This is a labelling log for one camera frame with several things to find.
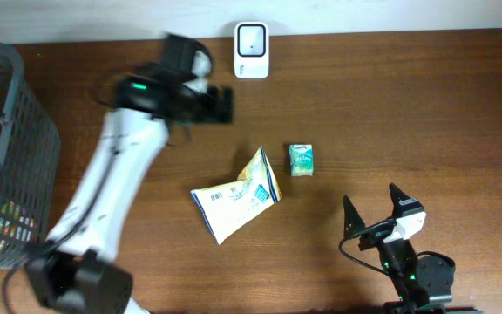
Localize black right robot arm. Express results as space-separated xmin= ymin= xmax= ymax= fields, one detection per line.
xmin=338 ymin=183 xmax=456 ymax=313

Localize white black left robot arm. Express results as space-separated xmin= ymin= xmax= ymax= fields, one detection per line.
xmin=14 ymin=34 xmax=234 ymax=313

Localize colourful items inside basket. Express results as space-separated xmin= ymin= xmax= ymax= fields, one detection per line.
xmin=0 ymin=201 xmax=37 ymax=253

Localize small green tissue pack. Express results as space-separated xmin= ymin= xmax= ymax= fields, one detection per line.
xmin=289 ymin=144 xmax=314 ymax=176

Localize yellow white snack bag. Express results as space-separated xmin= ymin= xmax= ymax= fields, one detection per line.
xmin=190 ymin=146 xmax=282 ymax=245

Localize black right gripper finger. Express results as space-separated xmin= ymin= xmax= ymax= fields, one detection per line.
xmin=343 ymin=195 xmax=366 ymax=239
xmin=389 ymin=183 xmax=417 ymax=216

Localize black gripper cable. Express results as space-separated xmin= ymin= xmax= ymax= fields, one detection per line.
xmin=338 ymin=217 xmax=398 ymax=276

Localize dark grey plastic basket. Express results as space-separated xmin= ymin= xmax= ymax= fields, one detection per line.
xmin=0 ymin=43 xmax=61 ymax=269

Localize white barcode scanner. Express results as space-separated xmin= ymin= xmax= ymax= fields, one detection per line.
xmin=234 ymin=21 xmax=270 ymax=79

